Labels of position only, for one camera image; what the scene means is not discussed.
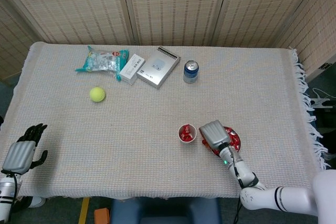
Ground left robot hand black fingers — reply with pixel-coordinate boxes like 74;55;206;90
2;123;49;175

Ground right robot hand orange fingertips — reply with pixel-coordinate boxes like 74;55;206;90
198;120;232;154

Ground white paper cup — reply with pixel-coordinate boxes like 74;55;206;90
177;123;197;145

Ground round steel plate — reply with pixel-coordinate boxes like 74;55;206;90
207;126;242;156

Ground white shoe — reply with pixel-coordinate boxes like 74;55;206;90
28;196;48;208

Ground blue drink can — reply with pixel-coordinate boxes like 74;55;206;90
183;60;200;84

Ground beige woven tablecloth with fringe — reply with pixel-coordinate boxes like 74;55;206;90
0;41;331;201

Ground grey boxed spiral notebook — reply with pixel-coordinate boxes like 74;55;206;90
136;46;181;90

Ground blue chair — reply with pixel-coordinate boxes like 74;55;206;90
110;197;221;224

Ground yellow tennis ball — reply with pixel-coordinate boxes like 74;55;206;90
89;87;106;103

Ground orange block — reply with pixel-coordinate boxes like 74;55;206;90
93;207;110;224

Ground small white carton box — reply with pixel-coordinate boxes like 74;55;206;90
119;53;146;86

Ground teal clear plastic snack bag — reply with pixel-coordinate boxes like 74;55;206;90
75;45;130;82

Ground woven folding screen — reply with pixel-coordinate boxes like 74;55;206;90
0;0;336;82

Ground black cable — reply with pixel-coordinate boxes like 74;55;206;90
234;202;243;224

